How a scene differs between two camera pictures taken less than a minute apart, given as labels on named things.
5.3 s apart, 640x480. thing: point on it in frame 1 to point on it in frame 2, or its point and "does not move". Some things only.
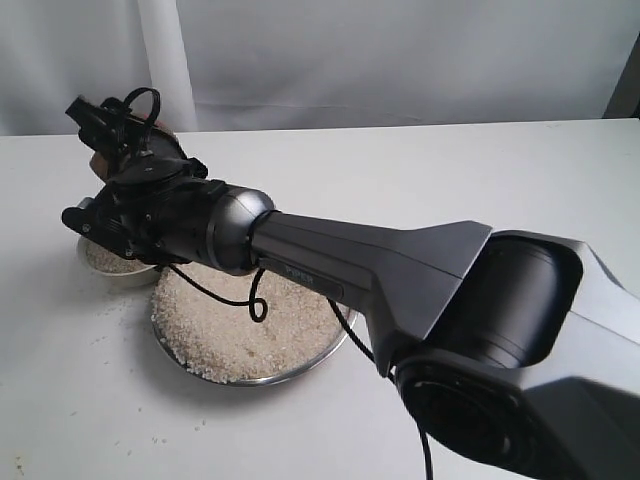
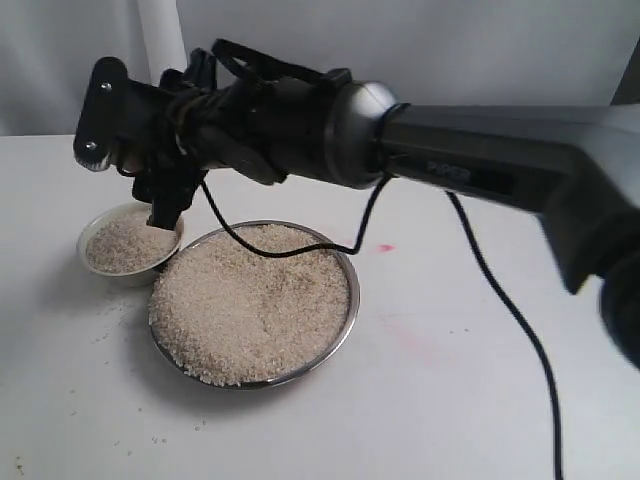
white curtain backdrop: x=236 y=65 does not move
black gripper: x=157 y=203 to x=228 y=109
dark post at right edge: x=626 y=101 does not move
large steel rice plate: x=251 y=328 does not move
